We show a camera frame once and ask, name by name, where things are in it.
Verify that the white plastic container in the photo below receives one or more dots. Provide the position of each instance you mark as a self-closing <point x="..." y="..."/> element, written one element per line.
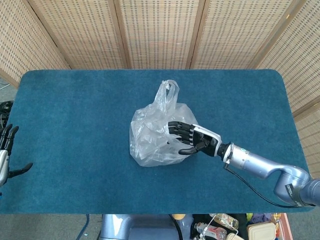
<point x="233" y="237"/>

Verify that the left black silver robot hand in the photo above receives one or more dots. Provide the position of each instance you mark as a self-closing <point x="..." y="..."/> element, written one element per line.
<point x="3" y="162"/>

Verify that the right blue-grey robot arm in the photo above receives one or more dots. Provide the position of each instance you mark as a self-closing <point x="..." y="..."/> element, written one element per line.
<point x="255" y="160"/>

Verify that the clear plastic bag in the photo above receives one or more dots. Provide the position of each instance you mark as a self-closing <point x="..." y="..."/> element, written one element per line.
<point x="150" y="130"/>

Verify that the pink box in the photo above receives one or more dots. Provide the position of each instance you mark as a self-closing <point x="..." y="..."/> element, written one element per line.
<point x="285" y="227"/>

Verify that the purple cloth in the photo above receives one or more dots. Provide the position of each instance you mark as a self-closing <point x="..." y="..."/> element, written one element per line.
<point x="260" y="218"/>

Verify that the plastic bottle with red label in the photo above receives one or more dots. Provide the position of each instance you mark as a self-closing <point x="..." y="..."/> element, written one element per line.
<point x="212" y="231"/>

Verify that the blue-grey robot torso base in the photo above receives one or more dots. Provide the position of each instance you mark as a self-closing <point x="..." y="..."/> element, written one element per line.
<point x="140" y="225"/>

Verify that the beige lidded food container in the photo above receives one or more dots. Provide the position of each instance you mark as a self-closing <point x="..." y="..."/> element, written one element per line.
<point x="261" y="231"/>

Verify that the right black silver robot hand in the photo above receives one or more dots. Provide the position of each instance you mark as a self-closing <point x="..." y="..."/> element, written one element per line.
<point x="203" y="140"/>

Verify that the orange round ball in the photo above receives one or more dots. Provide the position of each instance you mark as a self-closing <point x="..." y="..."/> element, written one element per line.
<point x="178" y="216"/>

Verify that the woven bamboo folding screen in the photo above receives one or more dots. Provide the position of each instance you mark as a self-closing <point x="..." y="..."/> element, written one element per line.
<point x="160" y="32"/>

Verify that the clear bottle with yellow contents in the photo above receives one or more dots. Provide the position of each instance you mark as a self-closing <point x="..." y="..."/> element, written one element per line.
<point x="225" y="220"/>

